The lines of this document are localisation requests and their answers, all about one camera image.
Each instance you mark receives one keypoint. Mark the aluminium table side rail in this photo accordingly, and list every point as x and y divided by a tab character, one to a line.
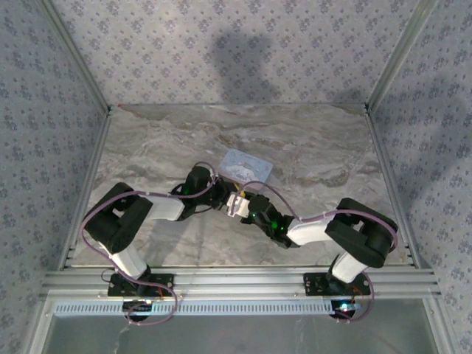
90	177
391	184

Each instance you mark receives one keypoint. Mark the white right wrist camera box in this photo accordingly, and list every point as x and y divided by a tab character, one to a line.
239	206

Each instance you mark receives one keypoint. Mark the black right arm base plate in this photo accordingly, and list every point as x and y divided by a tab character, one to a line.
317	285

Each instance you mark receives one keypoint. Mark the pastel cartoon dog tin box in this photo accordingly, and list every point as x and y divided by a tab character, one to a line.
245	166

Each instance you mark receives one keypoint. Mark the aluminium mounting rail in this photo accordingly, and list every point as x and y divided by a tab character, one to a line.
239	282

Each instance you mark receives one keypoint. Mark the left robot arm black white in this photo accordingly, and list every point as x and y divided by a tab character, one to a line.
114	221

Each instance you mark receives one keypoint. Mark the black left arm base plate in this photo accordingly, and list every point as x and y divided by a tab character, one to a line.
162	285

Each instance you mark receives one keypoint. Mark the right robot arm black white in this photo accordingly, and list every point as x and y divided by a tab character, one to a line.
361	236

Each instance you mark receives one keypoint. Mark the aluminium corner post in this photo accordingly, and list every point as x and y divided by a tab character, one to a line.
403	51
77	59

